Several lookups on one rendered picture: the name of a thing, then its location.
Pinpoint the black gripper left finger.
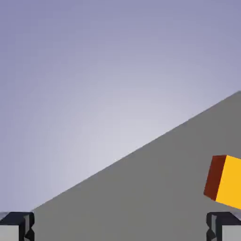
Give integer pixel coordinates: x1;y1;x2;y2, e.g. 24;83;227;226
0;211;35;241

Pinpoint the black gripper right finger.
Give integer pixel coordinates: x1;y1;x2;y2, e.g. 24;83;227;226
206;211;241;241

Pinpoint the large orange box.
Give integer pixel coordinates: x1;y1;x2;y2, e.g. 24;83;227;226
203;154;241;210

